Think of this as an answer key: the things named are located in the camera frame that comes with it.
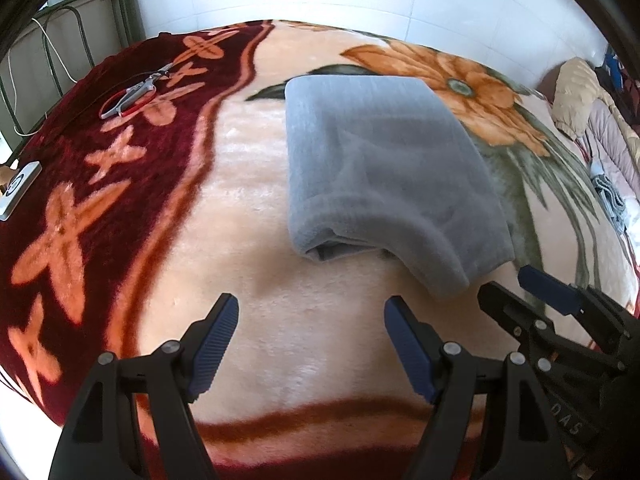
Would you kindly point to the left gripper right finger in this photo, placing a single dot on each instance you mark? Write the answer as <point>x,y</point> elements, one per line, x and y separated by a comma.
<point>416,344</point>

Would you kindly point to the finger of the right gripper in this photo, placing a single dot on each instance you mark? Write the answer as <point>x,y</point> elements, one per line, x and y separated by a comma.
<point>514,315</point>
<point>591,308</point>

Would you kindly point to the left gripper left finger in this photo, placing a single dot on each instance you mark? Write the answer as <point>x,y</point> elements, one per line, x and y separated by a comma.
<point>204,344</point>

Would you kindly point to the grey-blue pants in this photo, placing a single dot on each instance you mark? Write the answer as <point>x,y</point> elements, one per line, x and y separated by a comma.
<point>380,162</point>

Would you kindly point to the small grey folded cloth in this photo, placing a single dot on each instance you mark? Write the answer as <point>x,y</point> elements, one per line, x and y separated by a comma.
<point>613,204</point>

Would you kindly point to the pale pink quilted duvet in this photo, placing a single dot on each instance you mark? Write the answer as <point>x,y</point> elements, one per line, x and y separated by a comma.
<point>604,143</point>

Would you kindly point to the floral plush blanket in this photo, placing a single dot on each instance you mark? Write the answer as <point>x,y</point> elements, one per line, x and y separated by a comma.
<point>136,225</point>

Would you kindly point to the clothes pile on rack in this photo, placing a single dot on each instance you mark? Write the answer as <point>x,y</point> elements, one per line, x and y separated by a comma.
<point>623,88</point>

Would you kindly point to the white phone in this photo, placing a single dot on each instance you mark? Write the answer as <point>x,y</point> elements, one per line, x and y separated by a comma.
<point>17,188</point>

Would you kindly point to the red-handled scissors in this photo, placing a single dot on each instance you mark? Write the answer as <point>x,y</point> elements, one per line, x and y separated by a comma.
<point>126,102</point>

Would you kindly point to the green metal bed frame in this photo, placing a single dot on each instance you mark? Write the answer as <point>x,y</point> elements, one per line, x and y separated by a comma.
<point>58,47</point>

